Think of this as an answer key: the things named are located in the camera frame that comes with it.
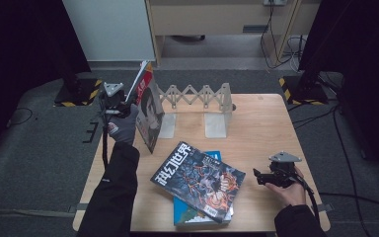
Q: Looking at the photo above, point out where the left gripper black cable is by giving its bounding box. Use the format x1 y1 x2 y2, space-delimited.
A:
99 98 112 171

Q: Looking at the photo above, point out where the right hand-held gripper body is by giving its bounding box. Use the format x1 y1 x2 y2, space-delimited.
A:
265 151 303 190

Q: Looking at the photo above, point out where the long black floor cable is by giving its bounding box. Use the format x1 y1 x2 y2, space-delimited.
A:
331 107 366 237

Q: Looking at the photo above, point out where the black hanging power cable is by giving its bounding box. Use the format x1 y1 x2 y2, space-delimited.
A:
260 3 302 71

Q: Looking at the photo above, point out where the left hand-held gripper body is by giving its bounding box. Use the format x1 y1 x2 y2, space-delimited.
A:
98 82 128 118

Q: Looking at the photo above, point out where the red portrait magazine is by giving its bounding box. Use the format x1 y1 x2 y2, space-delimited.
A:
123 59 166 155

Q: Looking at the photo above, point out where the white cabinet panel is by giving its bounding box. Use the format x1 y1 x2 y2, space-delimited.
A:
61 0 156 62

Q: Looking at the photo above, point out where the person's right hand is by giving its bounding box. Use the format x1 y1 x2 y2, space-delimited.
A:
265 166 307 208

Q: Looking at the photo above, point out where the grey extendable metal bookend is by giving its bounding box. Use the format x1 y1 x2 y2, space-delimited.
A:
157 82 237 139

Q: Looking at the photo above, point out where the black tape mark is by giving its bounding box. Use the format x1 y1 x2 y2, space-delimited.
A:
82 121 100 144

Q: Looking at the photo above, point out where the black striped stand base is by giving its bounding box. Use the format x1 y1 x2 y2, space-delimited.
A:
53 77 104 108
278 74 330 107

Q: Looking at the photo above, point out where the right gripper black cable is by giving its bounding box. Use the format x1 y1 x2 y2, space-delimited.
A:
289 174 321 228

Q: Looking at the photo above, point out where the blue hardcover book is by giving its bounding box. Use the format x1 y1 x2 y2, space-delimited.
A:
173 150 235 228

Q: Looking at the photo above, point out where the beige wooden desk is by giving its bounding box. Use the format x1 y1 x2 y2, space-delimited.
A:
144 0 322 67

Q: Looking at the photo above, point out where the grey tape piece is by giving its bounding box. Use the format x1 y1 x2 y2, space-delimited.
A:
67 202 88 214
317 202 334 214

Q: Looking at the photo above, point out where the dark illustrated magazine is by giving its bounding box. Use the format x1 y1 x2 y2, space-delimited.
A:
149 140 247 224

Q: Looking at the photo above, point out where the person's left hand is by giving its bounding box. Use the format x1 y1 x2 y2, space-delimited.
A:
107 103 140 146

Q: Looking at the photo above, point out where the black curtain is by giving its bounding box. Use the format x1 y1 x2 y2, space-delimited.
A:
0 0 92 159
298 0 379 179

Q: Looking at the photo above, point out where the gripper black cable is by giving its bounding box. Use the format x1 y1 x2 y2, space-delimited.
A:
99 98 112 171
289 174 321 228

